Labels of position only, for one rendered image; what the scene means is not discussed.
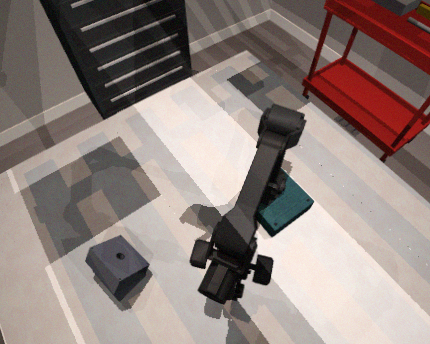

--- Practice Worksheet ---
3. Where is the dark grey square panel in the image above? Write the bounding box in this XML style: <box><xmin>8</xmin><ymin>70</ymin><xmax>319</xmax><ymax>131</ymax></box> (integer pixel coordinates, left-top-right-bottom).
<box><xmin>85</xmin><ymin>235</ymin><xmax>150</xmax><ymax>301</ymax></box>

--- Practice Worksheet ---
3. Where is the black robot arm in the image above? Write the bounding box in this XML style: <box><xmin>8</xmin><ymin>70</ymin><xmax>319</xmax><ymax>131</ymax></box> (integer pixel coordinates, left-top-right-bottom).
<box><xmin>197</xmin><ymin>104</ymin><xmax>307</xmax><ymax>305</ymax></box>

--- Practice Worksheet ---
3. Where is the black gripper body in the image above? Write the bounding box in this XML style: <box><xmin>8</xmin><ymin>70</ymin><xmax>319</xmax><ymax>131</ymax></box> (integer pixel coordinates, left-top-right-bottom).
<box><xmin>189</xmin><ymin>239</ymin><xmax>273</xmax><ymax>285</ymax></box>

